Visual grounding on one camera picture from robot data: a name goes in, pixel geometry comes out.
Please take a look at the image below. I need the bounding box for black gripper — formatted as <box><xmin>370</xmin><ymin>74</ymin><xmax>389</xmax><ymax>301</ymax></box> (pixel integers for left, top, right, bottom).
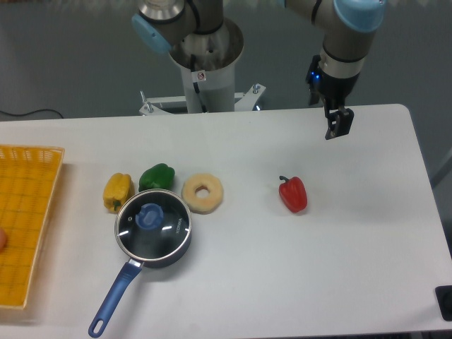
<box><xmin>306</xmin><ymin>54</ymin><xmax>364</xmax><ymax>140</ymax></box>

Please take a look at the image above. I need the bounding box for glass pot lid blue knob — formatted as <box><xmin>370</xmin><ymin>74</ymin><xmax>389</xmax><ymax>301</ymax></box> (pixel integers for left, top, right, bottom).
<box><xmin>114</xmin><ymin>189</ymin><xmax>192</xmax><ymax>268</ymax></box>

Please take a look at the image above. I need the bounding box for dark blue saucepan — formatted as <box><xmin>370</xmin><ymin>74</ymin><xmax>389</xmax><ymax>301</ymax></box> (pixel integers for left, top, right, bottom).
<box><xmin>88</xmin><ymin>189</ymin><xmax>194</xmax><ymax>338</ymax></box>

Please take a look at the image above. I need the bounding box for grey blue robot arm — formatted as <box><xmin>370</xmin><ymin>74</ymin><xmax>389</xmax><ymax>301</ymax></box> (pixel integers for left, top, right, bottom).
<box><xmin>131</xmin><ymin>1</ymin><xmax>386</xmax><ymax>140</ymax></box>

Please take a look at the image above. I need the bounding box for red bell pepper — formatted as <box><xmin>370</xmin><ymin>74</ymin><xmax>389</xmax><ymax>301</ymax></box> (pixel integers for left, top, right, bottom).
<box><xmin>278</xmin><ymin>176</ymin><xmax>308</xmax><ymax>213</ymax></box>

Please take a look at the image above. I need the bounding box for beige donut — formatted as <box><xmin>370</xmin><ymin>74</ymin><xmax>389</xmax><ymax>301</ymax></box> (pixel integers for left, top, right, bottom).
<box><xmin>182</xmin><ymin>173</ymin><xmax>224</xmax><ymax>214</ymax></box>

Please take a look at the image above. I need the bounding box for green bell pepper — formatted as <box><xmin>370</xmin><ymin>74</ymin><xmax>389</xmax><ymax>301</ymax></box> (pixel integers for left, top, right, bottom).
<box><xmin>138</xmin><ymin>163</ymin><xmax>175</xmax><ymax>191</ymax></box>

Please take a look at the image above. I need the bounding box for black device at table edge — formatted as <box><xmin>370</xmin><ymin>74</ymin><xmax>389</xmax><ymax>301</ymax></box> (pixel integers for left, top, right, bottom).
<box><xmin>435</xmin><ymin>285</ymin><xmax>452</xmax><ymax>321</ymax></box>

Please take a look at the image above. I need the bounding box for yellow bell pepper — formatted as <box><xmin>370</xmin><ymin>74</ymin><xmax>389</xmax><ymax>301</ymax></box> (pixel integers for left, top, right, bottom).
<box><xmin>102</xmin><ymin>173</ymin><xmax>135</xmax><ymax>213</ymax></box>

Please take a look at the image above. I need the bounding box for yellow plastic basket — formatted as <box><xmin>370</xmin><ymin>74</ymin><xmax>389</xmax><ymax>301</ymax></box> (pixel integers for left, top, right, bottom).
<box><xmin>1</xmin><ymin>145</ymin><xmax>65</xmax><ymax>309</ymax></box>

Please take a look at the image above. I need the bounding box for orange object in basket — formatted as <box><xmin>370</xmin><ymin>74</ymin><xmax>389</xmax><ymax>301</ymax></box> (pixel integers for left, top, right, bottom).
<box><xmin>0</xmin><ymin>228</ymin><xmax>8</xmax><ymax>251</ymax></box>

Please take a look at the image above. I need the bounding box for black cable on floor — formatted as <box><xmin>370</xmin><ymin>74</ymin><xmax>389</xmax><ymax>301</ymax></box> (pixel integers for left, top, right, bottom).
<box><xmin>0</xmin><ymin>109</ymin><xmax>65</xmax><ymax>119</ymax></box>

